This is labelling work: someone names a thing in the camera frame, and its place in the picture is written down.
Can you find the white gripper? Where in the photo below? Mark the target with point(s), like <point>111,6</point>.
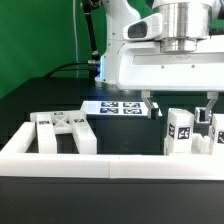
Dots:
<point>141,66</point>

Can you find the white marker base sheet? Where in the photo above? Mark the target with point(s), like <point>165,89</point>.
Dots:
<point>114,108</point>

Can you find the white chair seat part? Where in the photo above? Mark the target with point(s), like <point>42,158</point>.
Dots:
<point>198,144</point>

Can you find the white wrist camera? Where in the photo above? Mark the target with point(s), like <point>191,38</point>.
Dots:
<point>148,28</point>

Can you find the white U-shaped fence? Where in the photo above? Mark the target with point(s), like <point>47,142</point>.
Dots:
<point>31,152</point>

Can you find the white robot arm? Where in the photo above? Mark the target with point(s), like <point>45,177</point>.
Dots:
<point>173,49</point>

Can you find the white chair back frame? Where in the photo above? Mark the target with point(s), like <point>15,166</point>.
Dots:
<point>53,123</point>

